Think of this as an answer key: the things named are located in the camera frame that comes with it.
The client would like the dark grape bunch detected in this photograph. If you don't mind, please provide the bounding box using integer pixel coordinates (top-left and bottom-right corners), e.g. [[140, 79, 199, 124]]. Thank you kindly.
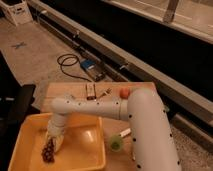
[[41, 139, 54, 163]]

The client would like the wooden board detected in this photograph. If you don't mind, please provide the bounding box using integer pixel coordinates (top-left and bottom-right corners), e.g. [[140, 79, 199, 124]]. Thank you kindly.
[[40, 81, 182, 171]]

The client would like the yellow plastic tray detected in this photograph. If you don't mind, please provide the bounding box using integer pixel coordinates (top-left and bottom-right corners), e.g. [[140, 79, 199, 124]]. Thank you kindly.
[[8, 113, 106, 171]]

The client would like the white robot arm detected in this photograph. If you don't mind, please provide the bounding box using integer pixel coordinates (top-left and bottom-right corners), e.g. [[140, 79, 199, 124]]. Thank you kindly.
[[47, 88, 182, 171]]

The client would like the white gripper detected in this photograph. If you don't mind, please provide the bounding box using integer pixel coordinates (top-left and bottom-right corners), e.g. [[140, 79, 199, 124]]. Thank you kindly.
[[45, 120, 65, 153]]

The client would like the black chair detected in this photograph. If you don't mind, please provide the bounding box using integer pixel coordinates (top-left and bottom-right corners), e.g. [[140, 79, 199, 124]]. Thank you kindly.
[[0, 83, 37, 171]]

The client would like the green head dish brush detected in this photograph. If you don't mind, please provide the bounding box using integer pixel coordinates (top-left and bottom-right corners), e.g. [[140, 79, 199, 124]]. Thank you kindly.
[[109, 128, 131, 152]]

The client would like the white crate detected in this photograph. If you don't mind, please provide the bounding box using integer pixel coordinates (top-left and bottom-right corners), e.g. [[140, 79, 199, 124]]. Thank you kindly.
[[0, 0, 33, 26]]

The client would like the blue electronic box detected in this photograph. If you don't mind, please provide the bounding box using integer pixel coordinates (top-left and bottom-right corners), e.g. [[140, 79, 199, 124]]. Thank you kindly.
[[80, 59, 105, 82]]

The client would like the small clear rectangular tool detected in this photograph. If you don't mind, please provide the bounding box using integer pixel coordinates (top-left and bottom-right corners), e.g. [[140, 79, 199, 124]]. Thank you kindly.
[[86, 83, 96, 100]]

